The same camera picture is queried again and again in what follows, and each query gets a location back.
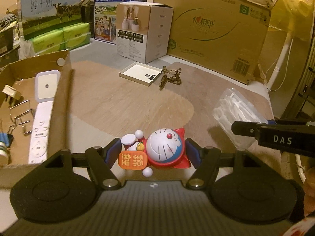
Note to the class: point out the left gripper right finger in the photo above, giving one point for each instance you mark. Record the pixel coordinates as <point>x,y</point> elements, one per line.
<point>205,161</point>

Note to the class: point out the Doraemon figurine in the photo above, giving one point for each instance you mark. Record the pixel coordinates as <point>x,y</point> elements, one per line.
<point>163,149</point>

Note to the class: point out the green tissue pack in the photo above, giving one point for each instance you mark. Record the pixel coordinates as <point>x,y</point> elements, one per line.
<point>51,41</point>
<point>76,35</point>

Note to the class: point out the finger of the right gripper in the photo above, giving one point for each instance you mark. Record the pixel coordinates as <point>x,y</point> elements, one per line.
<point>248,129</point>
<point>274,122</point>

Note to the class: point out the metal rack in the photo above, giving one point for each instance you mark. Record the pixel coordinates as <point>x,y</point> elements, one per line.
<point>301,105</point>

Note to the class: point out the cream power plug adapter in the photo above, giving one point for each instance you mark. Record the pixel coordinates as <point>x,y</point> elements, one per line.
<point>12,95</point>

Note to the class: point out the white fan stand pole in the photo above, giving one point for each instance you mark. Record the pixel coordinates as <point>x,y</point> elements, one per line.
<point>284,54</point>

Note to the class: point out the right hand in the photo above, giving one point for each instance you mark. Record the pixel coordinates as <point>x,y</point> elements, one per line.
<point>309,190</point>

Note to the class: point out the tape roll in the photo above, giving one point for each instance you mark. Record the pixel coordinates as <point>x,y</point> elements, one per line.
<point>3,149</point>

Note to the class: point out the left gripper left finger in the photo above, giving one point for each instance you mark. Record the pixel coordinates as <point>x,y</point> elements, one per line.
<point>100,161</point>

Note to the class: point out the white shallow box lid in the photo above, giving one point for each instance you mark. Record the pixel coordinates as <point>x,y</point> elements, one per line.
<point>141,73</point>

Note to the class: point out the large brown cardboard box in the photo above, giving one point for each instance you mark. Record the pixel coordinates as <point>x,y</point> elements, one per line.
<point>225,36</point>

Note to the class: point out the gold hair claw clip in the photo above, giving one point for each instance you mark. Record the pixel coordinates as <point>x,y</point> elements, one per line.
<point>172,76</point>

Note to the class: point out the square white night light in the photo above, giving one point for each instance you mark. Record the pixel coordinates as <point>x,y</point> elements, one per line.
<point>46,84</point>

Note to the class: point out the green tissue pack left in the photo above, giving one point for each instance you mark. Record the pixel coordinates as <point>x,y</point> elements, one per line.
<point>51,41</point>

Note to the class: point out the green tissue pack right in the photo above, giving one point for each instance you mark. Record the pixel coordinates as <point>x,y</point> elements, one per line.
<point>76,35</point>

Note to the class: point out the white humidifier product box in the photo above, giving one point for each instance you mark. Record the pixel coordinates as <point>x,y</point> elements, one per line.
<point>143,30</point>

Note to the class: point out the open cardboard tray box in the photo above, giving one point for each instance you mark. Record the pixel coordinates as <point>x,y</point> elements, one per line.
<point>34,108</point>

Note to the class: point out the white remote control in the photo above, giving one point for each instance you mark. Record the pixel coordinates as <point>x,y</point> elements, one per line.
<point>40,133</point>

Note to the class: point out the cow picture milk box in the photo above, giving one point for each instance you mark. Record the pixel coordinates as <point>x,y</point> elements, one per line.
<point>36,17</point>

